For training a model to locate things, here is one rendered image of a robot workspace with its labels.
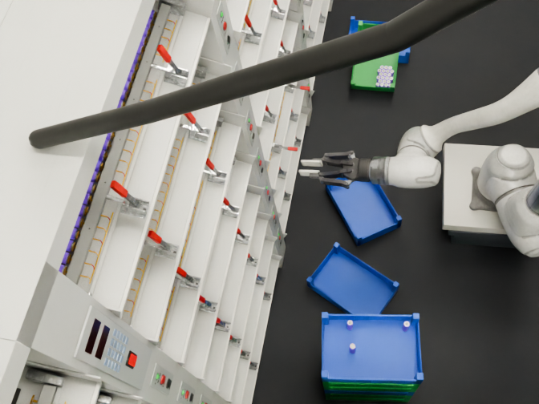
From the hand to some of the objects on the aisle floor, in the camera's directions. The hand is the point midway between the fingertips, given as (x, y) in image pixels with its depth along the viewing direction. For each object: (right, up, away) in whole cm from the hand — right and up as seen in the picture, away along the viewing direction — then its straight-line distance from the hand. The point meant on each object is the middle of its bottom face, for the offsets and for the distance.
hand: (310, 167), depth 197 cm
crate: (+20, -46, +41) cm, 65 cm away
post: (-30, -96, +23) cm, 103 cm away
